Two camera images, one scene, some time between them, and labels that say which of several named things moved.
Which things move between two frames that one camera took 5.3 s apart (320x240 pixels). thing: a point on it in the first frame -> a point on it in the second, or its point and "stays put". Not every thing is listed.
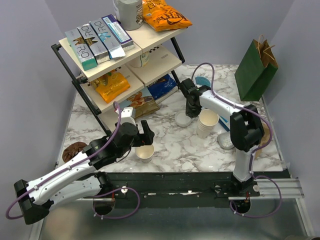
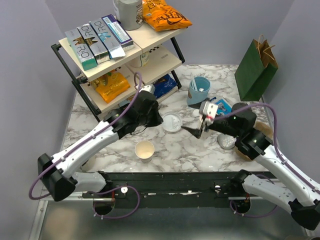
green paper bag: (255, 70) stays put
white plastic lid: (182, 120) -> (172, 122)
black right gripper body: (193, 110) -> (222, 124)
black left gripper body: (137, 141) -> (152, 119)
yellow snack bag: (110, 85) stays put
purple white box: (121, 34) stays put
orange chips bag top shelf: (161, 17) stays put
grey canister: (129, 13) stays put
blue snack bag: (163, 85) stays put
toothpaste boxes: (114, 48) stays put
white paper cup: (145, 152) stays put
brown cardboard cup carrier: (264, 140) -> (262, 127)
